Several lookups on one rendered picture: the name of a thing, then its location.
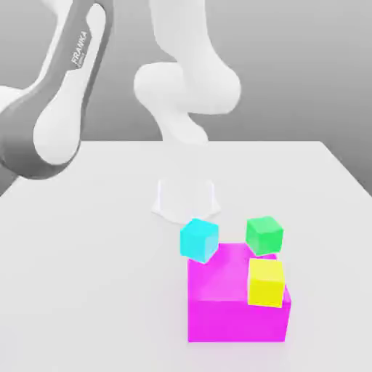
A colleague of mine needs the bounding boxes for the large magenta box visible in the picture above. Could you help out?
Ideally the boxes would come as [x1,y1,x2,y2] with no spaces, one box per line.
[187,242,292,343]

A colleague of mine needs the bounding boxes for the small cyan cube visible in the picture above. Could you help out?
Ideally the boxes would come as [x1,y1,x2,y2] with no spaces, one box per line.
[179,218,219,264]

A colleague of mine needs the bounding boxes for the small yellow cube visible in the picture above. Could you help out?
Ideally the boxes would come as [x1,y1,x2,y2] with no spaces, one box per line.
[247,258,286,309]

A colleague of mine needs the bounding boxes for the small green cube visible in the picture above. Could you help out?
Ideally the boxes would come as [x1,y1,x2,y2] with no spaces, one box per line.
[245,215,285,257]

